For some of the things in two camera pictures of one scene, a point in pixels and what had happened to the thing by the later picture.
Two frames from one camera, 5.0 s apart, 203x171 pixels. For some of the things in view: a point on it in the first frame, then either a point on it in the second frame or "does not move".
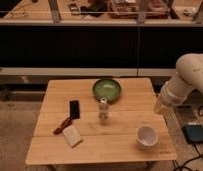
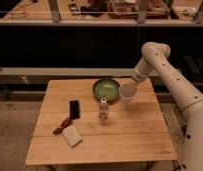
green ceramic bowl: x=106 y=88 does not move
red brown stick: x=67 y=123 does not move
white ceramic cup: x=147 y=138 to x=128 y=89
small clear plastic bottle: x=103 y=111 does not move
